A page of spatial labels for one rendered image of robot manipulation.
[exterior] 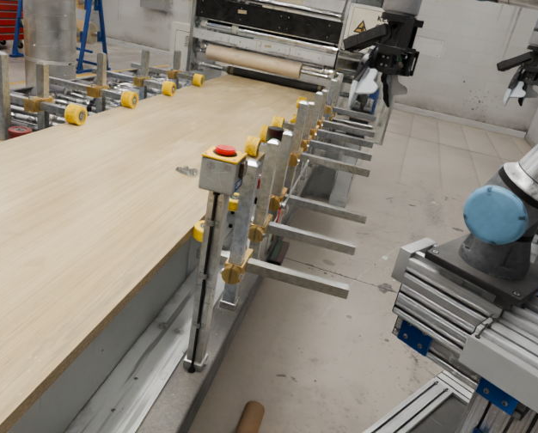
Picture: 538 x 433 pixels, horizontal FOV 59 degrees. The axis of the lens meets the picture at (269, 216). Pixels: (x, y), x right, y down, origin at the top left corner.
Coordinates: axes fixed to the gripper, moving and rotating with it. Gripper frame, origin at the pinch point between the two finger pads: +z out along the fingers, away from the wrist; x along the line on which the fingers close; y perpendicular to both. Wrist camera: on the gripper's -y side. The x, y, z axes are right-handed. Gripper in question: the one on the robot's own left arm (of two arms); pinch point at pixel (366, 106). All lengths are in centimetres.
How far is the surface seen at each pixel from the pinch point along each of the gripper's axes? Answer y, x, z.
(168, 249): -23, -34, 42
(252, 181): -16.4, -16.1, 23.0
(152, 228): -35, -32, 42
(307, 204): -39, 35, 47
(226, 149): -2.3, -37.5, 8.5
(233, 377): -48, 22, 132
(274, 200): -44, 22, 45
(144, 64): -197, 54, 27
